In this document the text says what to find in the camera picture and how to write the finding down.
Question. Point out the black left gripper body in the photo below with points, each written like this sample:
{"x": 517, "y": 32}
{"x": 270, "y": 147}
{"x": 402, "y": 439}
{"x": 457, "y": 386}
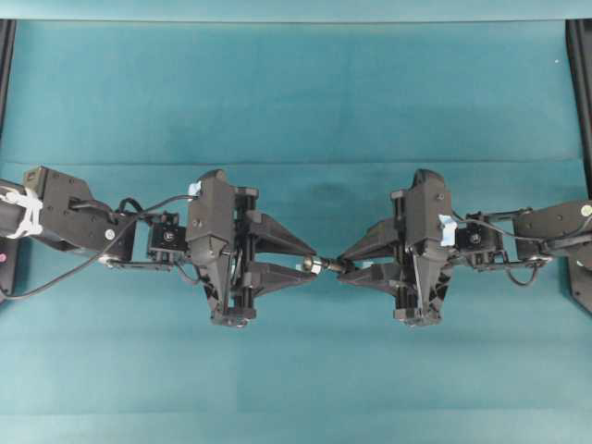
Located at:
{"x": 220, "y": 247}

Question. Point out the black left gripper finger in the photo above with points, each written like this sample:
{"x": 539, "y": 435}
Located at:
{"x": 263, "y": 278}
{"x": 271, "y": 237}

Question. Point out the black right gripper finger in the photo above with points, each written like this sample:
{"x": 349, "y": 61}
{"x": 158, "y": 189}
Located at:
{"x": 377, "y": 242}
{"x": 375, "y": 276}

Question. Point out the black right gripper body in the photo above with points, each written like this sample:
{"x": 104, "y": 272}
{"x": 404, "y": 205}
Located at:
{"x": 425, "y": 270}

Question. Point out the metal shaft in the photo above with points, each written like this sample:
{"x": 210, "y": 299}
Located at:
{"x": 318, "y": 263}

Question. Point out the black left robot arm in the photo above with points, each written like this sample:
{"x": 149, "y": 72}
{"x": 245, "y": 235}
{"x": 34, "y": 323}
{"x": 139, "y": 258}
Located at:
{"x": 59, "y": 211}

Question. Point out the teal table mat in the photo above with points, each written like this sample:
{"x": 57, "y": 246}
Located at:
{"x": 325, "y": 121}

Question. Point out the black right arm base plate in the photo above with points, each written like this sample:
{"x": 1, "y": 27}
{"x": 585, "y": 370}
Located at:
{"x": 579, "y": 266}

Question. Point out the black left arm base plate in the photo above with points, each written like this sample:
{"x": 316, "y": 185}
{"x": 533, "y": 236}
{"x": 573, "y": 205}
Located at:
{"x": 9, "y": 262}

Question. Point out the black aluminium frame rail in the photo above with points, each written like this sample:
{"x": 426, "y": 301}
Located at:
{"x": 578, "y": 43}

